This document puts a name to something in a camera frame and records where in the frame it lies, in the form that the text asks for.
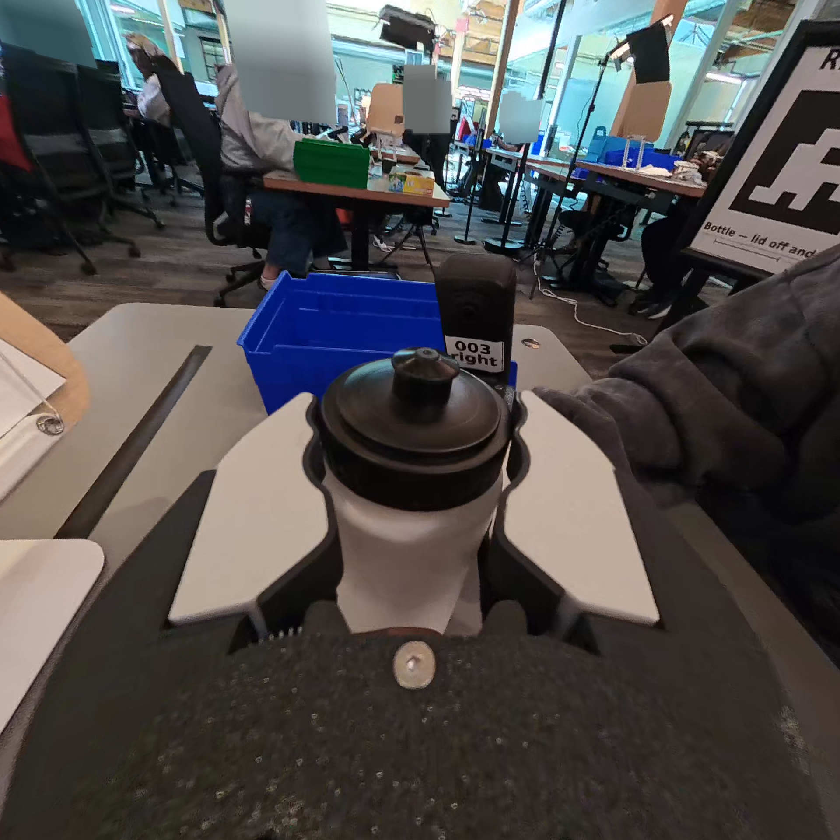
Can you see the white document stand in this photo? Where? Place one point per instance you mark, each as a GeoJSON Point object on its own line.
{"type": "Point", "coordinates": [39, 604]}

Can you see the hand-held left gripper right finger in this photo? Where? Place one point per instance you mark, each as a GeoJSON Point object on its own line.
{"type": "Point", "coordinates": [571, 512]}

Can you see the wooden desk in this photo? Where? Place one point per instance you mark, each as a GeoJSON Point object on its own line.
{"type": "Point", "coordinates": [354, 194]}

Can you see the framed tag sign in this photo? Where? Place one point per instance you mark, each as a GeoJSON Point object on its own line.
{"type": "Point", "coordinates": [754, 223]}

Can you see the white plastic bottle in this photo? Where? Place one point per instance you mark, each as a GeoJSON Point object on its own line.
{"type": "Point", "coordinates": [407, 558]}

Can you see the black office chair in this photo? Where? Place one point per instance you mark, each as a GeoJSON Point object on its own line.
{"type": "Point", "coordinates": [190, 131]}
{"type": "Point", "coordinates": [59, 144]}

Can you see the instruction sheet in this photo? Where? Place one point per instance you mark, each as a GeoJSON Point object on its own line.
{"type": "Point", "coordinates": [19, 387]}

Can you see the black bottle lid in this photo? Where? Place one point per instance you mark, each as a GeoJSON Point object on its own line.
{"type": "Point", "coordinates": [413, 426]}

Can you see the blue plastic bin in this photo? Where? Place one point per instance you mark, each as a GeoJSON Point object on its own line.
{"type": "Point", "coordinates": [295, 367]}

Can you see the black light stand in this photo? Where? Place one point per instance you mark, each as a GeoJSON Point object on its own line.
{"type": "Point", "coordinates": [646, 52]}

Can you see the green plastic bin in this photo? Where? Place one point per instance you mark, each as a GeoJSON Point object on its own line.
{"type": "Point", "coordinates": [328, 164]}

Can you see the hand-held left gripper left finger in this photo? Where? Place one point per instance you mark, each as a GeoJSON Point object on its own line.
{"type": "Point", "coordinates": [256, 512]}

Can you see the yellow snack box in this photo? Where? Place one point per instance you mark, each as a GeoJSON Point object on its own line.
{"type": "Point", "coordinates": [410, 184]}

